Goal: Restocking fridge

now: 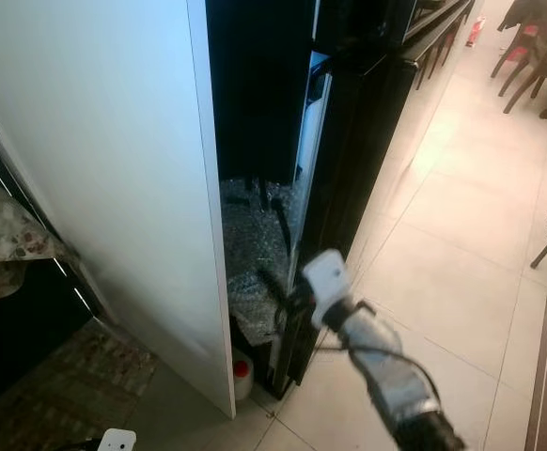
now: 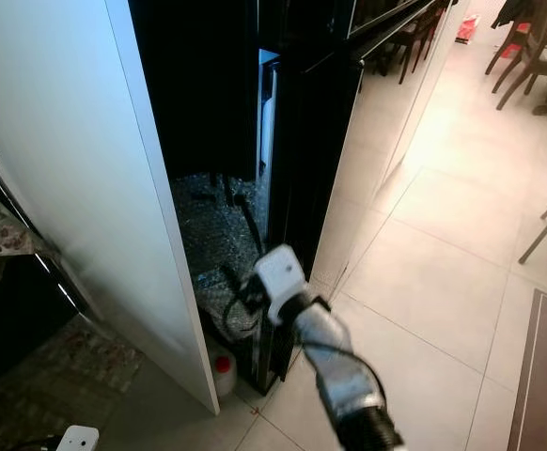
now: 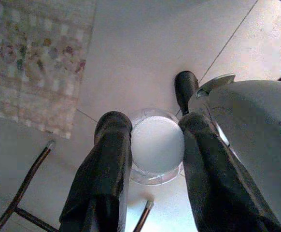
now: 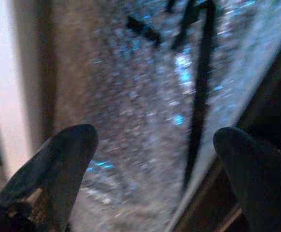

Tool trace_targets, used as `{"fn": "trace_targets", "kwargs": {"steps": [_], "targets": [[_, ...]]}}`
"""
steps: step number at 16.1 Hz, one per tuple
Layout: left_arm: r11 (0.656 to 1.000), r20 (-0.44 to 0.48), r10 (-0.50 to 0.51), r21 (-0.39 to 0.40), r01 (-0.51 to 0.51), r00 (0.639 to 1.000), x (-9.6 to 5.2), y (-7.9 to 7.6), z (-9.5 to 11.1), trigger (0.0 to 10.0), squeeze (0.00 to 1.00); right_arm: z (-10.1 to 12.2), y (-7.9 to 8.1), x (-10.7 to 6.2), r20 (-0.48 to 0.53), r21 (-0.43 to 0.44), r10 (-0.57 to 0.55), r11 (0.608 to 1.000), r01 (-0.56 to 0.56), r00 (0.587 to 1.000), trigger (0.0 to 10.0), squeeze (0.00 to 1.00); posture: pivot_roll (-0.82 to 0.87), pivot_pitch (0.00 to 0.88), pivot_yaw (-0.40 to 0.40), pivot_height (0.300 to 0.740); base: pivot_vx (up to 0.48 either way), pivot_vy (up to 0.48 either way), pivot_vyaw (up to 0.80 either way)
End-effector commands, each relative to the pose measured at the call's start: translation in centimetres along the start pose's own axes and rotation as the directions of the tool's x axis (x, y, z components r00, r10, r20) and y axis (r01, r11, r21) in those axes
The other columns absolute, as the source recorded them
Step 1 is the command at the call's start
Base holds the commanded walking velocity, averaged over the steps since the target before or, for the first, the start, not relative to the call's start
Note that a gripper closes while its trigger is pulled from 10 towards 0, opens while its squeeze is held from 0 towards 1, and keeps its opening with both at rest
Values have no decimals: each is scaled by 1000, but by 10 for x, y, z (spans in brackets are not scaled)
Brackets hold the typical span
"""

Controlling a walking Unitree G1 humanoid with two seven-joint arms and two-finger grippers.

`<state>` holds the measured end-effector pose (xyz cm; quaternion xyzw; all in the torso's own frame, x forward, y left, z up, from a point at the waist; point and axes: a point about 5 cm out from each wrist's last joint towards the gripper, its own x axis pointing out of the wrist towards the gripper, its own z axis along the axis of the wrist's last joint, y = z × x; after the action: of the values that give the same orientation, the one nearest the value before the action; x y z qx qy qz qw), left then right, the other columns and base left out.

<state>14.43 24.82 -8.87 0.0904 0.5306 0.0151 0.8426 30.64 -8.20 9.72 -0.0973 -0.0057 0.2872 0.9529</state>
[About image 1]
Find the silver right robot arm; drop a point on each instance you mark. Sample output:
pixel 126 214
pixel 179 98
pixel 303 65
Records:
pixel 386 366

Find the black glossy fridge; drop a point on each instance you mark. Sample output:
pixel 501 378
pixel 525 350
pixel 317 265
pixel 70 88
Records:
pixel 367 141

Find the white fridge door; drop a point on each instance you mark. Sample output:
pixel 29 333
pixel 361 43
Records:
pixel 95 169

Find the grey textured sheet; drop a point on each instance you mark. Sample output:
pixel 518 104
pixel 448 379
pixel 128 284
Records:
pixel 255 235

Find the white jug red cap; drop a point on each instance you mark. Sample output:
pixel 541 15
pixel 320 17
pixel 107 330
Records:
pixel 242 376

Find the brown floral patterned rug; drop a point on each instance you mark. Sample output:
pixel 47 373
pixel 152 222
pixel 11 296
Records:
pixel 57 395

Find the black glossy cabinet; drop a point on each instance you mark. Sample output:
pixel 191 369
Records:
pixel 20 338

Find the small red packet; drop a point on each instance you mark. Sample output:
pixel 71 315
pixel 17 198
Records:
pixel 476 31

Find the dark wooden dining chair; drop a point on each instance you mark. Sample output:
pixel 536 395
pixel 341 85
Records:
pixel 537 56

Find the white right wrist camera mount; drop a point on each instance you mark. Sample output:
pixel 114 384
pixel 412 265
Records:
pixel 325 277

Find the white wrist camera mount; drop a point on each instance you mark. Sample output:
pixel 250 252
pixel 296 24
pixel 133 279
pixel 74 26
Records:
pixel 325 277
pixel 117 441

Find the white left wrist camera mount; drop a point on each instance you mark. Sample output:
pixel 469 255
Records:
pixel 117 441

